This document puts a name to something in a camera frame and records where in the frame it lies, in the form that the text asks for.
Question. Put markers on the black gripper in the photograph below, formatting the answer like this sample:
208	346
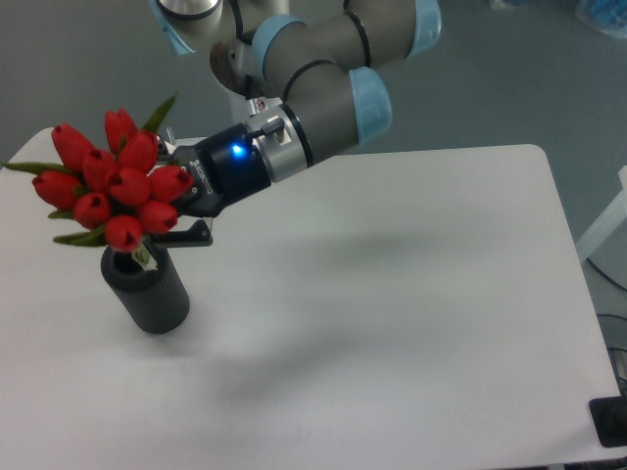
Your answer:
226	168

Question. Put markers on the red tulip bouquet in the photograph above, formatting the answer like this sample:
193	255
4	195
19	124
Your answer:
121	196

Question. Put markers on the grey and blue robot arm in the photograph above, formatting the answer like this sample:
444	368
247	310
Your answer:
321	80

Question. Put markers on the black ribbed cylindrical vase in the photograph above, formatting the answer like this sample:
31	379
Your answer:
155	299

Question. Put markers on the white rounded chair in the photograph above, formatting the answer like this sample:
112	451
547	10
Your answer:
38	149

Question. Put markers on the white furniture at right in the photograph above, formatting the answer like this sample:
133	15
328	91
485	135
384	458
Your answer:
605	224

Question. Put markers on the blue plastic bag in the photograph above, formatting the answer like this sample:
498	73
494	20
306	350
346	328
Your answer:
605	16

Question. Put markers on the black device at table edge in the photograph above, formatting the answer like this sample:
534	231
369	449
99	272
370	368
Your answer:
609	417

